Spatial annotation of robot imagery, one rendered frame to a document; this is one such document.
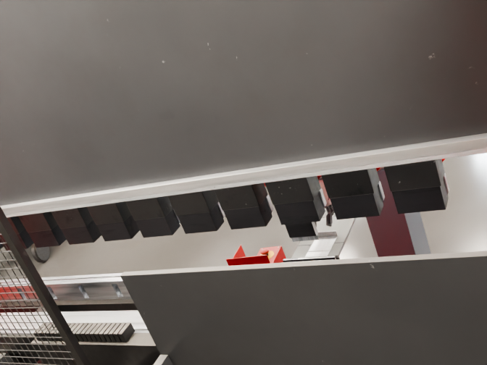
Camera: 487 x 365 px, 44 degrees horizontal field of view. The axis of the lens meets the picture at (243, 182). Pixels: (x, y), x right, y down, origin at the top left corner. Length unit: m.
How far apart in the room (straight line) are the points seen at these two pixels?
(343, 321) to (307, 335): 0.12
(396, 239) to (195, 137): 1.29
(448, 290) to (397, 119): 0.43
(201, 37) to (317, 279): 0.70
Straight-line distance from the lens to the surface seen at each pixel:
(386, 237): 2.81
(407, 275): 1.42
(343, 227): 2.29
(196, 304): 1.72
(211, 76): 1.68
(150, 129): 1.86
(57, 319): 1.65
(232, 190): 2.06
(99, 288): 2.75
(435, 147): 1.55
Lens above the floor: 2.11
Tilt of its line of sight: 22 degrees down
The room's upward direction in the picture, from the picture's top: 21 degrees counter-clockwise
